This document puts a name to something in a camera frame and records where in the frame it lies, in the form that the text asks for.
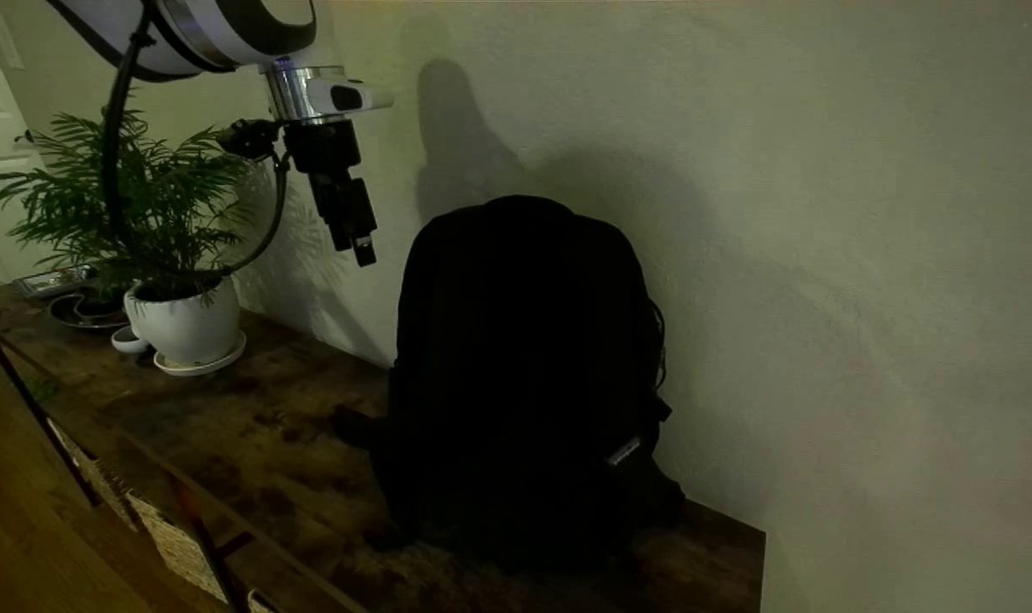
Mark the green palm plant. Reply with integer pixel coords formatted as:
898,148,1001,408
0,108,244,300

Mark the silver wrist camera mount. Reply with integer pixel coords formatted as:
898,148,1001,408
261,66,392,125

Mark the black backpack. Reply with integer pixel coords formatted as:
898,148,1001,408
376,193,683,572

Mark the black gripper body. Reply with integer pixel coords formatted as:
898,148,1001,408
287,121,377,267

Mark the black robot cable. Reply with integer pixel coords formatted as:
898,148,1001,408
94,4,295,283

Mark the white plant pot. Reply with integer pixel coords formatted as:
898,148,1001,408
123,278,244,378

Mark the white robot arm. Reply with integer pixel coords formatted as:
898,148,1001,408
48,0,384,267

